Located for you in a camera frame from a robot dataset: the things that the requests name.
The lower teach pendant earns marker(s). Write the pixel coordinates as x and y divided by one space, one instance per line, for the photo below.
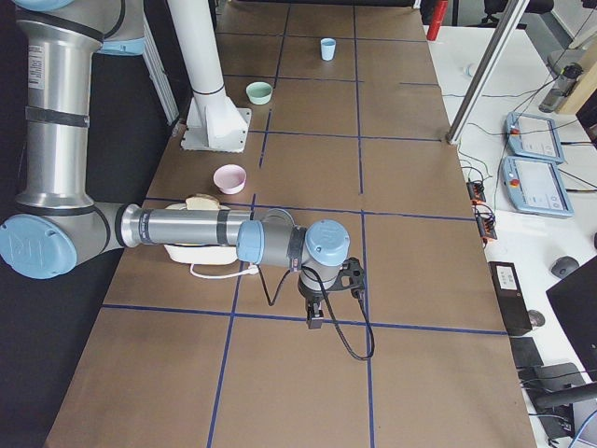
535 187

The orange black connector board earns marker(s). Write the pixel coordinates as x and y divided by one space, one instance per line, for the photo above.
483 213

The black box on desk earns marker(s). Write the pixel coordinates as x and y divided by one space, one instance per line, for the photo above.
509 297

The black monitor corner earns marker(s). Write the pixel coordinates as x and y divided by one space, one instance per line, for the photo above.
573 300

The green bowl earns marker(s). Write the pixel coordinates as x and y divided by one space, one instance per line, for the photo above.
259 92

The bread slice in toaster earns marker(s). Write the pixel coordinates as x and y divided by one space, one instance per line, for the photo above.
202 202

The black computer mouse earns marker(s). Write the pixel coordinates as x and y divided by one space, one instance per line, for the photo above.
564 266

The red cylinder bottle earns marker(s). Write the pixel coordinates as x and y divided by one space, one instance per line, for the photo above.
439 12

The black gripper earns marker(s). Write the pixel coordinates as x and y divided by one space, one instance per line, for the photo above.
312 296

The teach pendant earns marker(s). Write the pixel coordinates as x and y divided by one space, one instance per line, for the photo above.
534 137
535 187

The white camera pole stand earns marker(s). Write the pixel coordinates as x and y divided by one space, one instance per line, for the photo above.
213 121

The grey water bottle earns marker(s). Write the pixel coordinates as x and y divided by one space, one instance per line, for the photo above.
561 88

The white toaster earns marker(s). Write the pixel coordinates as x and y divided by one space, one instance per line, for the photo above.
200 254

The aluminium frame post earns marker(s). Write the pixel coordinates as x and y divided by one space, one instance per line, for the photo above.
498 42

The light blue cup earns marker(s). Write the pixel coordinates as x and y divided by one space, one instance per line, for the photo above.
327 48

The upper teach pendant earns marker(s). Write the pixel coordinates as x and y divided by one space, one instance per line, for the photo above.
534 137

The pink bowl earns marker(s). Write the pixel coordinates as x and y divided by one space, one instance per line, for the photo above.
230 178

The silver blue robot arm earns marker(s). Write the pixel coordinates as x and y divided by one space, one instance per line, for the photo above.
60 226

